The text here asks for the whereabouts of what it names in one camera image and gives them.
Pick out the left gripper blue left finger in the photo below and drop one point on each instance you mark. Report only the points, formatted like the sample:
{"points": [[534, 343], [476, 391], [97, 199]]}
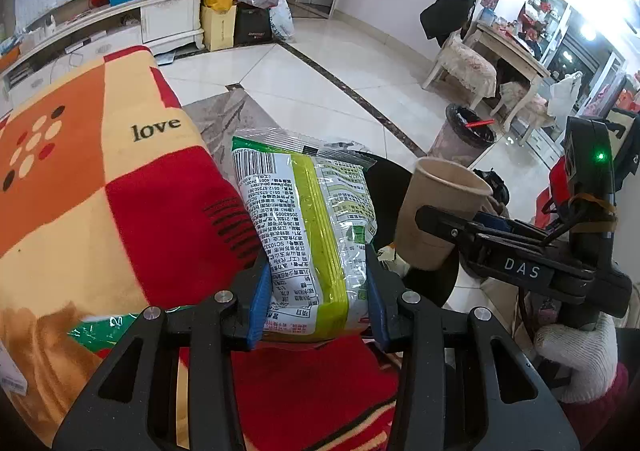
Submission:
{"points": [[130, 403]]}

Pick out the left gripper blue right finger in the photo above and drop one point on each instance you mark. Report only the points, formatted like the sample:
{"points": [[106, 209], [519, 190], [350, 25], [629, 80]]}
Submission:
{"points": [[464, 384]]}

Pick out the brown paper cup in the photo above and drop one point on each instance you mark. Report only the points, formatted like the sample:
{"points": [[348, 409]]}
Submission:
{"points": [[447, 187]]}

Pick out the white blue medicine box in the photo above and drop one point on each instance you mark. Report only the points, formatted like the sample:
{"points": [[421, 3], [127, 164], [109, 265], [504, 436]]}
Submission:
{"points": [[11, 378]]}

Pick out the green white snack bag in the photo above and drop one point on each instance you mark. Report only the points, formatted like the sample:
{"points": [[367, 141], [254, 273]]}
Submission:
{"points": [[312, 210]]}

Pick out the white gloved right hand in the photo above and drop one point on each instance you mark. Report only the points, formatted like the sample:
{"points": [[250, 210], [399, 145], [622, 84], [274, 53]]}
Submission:
{"points": [[591, 356]]}

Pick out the green red torn wrapper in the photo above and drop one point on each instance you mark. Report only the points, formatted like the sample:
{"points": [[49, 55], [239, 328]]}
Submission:
{"points": [[101, 334]]}

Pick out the black boots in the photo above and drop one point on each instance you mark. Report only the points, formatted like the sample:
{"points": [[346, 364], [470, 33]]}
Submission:
{"points": [[500, 192]]}

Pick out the grey patterned waste basket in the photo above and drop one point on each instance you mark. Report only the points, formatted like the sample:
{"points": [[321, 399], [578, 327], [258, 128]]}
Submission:
{"points": [[463, 138]]}

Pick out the orange red patterned blanket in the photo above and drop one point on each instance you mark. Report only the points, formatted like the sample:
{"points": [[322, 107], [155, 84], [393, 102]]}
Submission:
{"points": [[111, 203]]}

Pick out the white console table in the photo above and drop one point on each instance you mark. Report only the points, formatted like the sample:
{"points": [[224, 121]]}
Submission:
{"points": [[515, 56]]}

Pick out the white floral chair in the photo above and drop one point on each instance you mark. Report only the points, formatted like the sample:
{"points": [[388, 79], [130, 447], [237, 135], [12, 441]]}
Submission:
{"points": [[473, 71]]}

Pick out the grey floor rug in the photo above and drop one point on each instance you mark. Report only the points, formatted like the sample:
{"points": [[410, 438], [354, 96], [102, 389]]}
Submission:
{"points": [[218, 117]]}

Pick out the black jacket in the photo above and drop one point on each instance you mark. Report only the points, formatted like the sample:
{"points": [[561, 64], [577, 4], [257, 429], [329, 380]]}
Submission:
{"points": [[445, 17]]}

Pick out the cream paper shopping bag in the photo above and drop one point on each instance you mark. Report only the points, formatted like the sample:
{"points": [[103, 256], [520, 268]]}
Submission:
{"points": [[218, 28]]}

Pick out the white TV cabinet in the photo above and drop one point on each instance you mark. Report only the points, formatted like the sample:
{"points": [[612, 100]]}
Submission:
{"points": [[159, 25]]}

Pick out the black shopping bag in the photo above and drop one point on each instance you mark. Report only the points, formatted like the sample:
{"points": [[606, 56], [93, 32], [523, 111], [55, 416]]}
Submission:
{"points": [[252, 26]]}

